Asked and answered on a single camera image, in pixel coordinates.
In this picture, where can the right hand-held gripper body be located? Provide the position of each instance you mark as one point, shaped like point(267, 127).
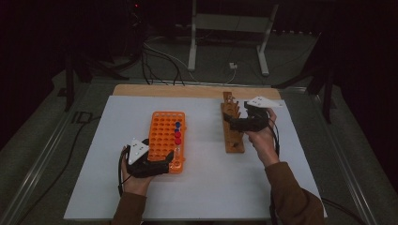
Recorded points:
point(255, 123)

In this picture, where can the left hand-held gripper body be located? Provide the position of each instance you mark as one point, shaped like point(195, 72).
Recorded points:
point(137, 151)

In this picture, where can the red capped test tube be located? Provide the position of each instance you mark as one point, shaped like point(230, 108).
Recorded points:
point(177, 134)
point(177, 141)

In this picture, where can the orange plastic test tube rack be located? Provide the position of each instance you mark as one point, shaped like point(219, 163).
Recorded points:
point(162, 125)

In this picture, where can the blue capped test tube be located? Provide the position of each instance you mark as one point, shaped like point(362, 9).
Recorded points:
point(176, 130)
point(178, 124)

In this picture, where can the wooden test tube rack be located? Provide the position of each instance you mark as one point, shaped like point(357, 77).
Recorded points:
point(234, 146)

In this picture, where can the person's right hand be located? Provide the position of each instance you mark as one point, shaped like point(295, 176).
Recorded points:
point(264, 143)

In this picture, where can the person's left hand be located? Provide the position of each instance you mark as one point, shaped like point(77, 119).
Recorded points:
point(136, 186)

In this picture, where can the white plug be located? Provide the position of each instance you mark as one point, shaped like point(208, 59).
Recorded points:
point(233, 65)

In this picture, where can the white table cover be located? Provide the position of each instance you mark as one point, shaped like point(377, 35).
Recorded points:
point(206, 187)

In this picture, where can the dark tripod stand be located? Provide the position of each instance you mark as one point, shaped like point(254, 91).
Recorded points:
point(328, 103)
point(69, 90)

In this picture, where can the grey metal stand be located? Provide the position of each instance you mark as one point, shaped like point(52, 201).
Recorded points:
point(231, 22)

